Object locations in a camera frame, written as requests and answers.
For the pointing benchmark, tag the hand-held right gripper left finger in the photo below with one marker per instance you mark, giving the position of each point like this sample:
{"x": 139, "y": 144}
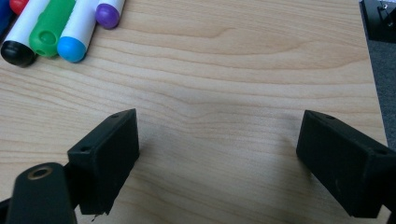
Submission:
{"x": 106, "y": 161}

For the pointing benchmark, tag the light blue marker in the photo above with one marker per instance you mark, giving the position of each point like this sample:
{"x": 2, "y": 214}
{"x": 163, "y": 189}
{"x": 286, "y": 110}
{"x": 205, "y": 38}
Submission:
{"x": 71, "y": 49}

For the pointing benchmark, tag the black metal stand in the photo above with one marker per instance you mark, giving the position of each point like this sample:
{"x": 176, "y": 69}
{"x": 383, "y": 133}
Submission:
{"x": 376, "y": 28}

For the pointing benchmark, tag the purple marker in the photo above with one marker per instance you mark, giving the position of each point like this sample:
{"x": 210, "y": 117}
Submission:
{"x": 107, "y": 15}

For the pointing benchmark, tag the black marker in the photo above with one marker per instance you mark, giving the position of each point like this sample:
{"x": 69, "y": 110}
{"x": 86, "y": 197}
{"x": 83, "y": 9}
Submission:
{"x": 17, "y": 53}

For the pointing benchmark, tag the red marker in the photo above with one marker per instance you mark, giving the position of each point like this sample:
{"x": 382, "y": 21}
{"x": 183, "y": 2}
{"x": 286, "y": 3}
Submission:
{"x": 18, "y": 5}

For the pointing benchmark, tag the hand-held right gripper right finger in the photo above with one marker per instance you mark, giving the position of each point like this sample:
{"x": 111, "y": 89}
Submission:
{"x": 342, "y": 168}

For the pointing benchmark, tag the light green marker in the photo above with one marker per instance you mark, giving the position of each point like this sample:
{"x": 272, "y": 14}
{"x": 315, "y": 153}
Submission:
{"x": 46, "y": 37}

